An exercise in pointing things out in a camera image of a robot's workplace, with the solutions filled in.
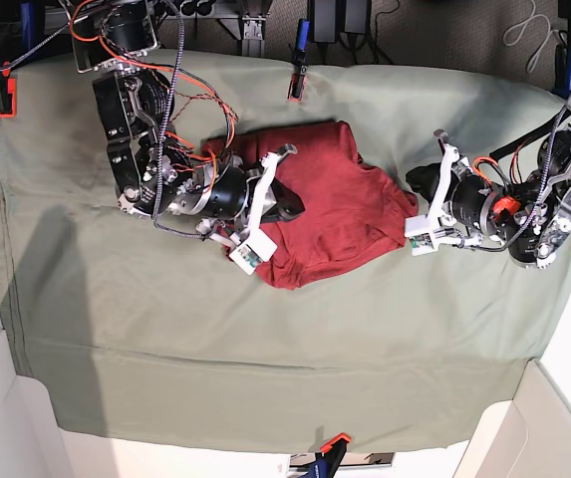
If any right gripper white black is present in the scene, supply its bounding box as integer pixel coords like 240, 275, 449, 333
196, 143, 305, 275

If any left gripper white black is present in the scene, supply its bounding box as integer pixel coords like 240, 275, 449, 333
405, 129, 519, 257

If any red long-sleeve T-shirt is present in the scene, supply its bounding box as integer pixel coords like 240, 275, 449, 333
199, 120, 420, 292

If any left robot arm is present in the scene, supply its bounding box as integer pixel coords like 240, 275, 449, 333
405, 94, 571, 269

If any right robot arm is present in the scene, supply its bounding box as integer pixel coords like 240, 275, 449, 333
67, 1, 305, 275

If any black power adapter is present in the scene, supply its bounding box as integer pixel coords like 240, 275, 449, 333
308, 0, 372, 44

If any green table cloth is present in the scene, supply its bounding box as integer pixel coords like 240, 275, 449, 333
0, 56, 571, 453

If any orange black clamp near edge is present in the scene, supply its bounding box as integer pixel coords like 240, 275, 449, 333
304, 433, 352, 478

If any white bin right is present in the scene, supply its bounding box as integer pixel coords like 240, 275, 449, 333
454, 359, 571, 478

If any white bin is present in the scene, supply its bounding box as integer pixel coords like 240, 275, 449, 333
454, 359, 571, 478
0, 329, 74, 477

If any orange black clamp far-left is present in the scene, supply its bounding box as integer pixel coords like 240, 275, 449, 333
0, 60, 17, 119

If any white bin left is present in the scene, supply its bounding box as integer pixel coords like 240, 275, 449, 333
0, 329, 74, 477

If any blue handled clamp top centre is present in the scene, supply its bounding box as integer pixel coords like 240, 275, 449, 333
288, 19, 310, 102

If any aluminium frame bracket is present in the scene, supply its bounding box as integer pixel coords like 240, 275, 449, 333
217, 0, 273, 58

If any blue clamp handle top-right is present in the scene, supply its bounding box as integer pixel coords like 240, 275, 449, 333
552, 46, 571, 99

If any blue clamp handle top-left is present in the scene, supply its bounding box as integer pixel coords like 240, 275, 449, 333
20, 0, 45, 50

